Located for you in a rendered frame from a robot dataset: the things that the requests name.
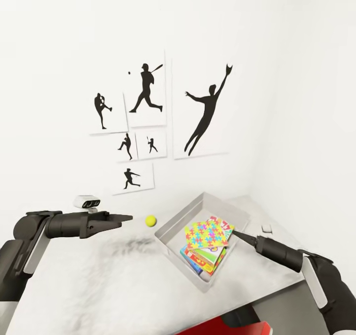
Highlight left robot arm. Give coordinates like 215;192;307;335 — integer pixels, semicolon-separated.
0;195;133;335

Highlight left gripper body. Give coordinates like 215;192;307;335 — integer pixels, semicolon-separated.
61;211;107;239

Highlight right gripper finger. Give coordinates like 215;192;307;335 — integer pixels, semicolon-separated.
232;230;259;247

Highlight tennis ball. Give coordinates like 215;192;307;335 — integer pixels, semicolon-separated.
145;215;156;227

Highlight board game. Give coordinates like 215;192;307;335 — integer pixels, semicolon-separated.
185;215;235;272
180;244;203;275

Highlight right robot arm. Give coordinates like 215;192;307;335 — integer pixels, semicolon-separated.
232;224;356;335

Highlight jigsaw puzzle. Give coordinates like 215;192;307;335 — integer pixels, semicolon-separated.
200;250;226;276
184;220;228;252

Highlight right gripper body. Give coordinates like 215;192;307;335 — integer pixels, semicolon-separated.
255;235;288;265

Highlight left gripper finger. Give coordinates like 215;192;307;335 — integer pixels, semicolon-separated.
98;212;133;222
86;220;122;237

